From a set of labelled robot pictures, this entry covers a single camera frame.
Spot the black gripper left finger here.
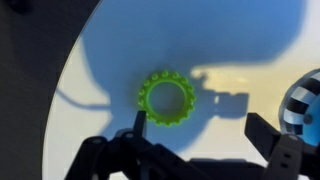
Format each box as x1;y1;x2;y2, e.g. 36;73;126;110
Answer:
65;111;211;180

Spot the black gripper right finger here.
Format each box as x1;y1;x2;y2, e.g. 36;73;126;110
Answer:
244;113;320;180

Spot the lime green toy ring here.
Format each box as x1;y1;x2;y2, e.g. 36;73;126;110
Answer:
137;70;196;128

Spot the white round table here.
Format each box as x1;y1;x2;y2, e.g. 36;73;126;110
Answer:
42;0;320;180

